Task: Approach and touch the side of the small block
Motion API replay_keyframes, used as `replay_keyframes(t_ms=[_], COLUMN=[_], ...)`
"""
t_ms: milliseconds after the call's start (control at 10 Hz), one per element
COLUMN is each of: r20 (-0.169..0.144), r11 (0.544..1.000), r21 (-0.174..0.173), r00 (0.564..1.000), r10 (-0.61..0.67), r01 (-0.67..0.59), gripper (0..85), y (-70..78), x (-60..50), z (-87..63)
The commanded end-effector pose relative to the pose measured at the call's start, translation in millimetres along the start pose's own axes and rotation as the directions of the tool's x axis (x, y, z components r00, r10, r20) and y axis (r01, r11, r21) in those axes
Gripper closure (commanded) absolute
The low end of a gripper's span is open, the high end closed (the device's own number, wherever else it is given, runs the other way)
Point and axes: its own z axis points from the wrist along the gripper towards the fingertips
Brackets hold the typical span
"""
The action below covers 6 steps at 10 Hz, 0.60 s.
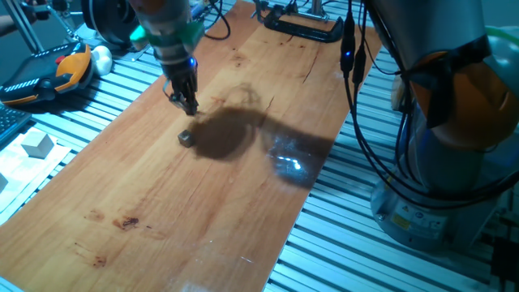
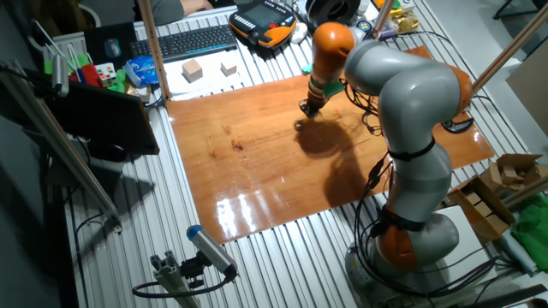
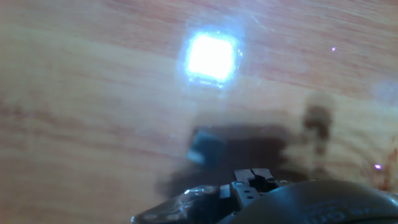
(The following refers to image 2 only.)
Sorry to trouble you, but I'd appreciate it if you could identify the medium wooden cube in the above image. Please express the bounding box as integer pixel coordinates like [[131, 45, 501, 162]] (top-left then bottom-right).
[[219, 58, 238, 78]]

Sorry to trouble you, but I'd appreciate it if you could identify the bare person hand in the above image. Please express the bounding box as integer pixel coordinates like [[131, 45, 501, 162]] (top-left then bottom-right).
[[180, 0, 214, 15]]

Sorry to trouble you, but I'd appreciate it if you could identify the black computer keyboard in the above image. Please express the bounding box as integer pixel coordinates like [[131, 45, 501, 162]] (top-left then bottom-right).
[[128, 23, 239, 63]]

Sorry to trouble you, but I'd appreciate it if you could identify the red box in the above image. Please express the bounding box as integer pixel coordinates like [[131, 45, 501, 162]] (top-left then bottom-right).
[[69, 62, 103, 87]]

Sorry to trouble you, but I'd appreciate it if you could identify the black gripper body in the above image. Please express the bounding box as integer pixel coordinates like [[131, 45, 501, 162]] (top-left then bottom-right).
[[305, 87, 330, 113]]

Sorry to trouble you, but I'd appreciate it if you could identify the blue plastic bag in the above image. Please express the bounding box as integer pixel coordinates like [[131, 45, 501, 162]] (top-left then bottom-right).
[[123, 56, 161, 86]]

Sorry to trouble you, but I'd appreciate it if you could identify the long aluminium bar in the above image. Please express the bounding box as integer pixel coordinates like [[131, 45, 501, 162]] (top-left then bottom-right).
[[0, 59, 124, 234]]

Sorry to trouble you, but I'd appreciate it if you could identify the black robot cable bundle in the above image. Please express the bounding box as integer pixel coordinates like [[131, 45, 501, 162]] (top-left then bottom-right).
[[342, 76, 515, 300]]

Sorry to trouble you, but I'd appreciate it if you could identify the gold foil bag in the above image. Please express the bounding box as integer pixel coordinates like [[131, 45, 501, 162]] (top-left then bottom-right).
[[390, 11, 421, 35]]

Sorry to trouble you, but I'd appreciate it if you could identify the grey sleeved forearm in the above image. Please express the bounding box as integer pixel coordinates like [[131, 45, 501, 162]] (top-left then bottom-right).
[[148, 0, 186, 27]]

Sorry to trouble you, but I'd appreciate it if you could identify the silver camera with blue cap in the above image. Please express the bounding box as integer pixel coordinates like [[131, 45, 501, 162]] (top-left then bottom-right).
[[185, 223, 239, 278]]

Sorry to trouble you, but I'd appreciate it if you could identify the wooden frame pole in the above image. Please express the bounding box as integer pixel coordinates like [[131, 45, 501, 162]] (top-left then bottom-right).
[[137, 0, 173, 101], [373, 0, 396, 39], [470, 3, 548, 96]]

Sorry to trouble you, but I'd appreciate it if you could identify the green cloth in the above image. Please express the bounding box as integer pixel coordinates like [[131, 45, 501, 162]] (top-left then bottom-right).
[[510, 204, 548, 274]]

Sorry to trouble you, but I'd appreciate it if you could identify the silver stick camera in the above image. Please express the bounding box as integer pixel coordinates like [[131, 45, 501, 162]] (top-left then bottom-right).
[[51, 54, 70, 98]]

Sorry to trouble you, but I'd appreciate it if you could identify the black mouse pad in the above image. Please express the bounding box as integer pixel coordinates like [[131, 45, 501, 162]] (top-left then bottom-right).
[[82, 21, 139, 72]]

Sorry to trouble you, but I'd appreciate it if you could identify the large wooden cube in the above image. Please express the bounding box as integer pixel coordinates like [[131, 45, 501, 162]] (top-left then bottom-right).
[[181, 58, 204, 84]]

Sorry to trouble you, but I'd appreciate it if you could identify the white rounded object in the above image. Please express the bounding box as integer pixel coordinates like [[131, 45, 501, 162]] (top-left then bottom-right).
[[289, 21, 309, 45]]

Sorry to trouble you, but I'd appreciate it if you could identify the grey computer mouse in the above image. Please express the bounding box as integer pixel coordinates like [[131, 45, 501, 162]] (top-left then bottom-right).
[[104, 37, 122, 60]]

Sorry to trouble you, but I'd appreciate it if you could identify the white paper sheet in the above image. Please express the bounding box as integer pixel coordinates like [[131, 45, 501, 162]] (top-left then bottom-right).
[[163, 50, 259, 102]]

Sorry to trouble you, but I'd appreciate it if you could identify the black camera cable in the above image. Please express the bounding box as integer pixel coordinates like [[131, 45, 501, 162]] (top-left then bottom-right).
[[131, 271, 237, 299]]

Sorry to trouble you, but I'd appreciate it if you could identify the orange and black teach pendant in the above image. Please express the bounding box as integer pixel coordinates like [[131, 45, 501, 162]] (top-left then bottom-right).
[[228, 0, 299, 50]]

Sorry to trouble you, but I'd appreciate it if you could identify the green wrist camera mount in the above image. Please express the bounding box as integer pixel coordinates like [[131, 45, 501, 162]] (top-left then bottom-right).
[[322, 80, 346, 98]]

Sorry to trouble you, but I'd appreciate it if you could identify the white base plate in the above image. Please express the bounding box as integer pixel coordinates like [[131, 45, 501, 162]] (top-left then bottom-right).
[[427, 204, 498, 279]]

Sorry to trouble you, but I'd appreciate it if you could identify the colourful puzzle cube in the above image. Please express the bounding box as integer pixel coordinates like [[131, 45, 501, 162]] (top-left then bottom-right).
[[94, 62, 118, 87]]

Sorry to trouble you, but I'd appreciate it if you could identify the grey aluminium profile post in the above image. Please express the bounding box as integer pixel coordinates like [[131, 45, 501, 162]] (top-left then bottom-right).
[[149, 250, 201, 308]]

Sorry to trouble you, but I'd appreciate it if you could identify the open cardboard box with blocks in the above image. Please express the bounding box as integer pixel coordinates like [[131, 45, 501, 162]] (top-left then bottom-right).
[[446, 174, 517, 243]]

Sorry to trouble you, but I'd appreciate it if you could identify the cardboard box of wood scraps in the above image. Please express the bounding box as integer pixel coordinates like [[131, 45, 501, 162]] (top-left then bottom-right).
[[479, 152, 548, 194]]

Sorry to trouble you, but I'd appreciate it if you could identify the glossy orange wooden board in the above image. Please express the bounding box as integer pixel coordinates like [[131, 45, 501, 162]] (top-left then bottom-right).
[[165, 44, 496, 246]]

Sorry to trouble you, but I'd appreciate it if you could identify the black filament spool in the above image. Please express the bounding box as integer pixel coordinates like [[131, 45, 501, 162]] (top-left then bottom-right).
[[305, 0, 362, 29]]

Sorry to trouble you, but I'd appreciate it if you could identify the black flat monitor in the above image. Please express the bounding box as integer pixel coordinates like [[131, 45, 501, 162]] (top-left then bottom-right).
[[45, 80, 161, 157]]

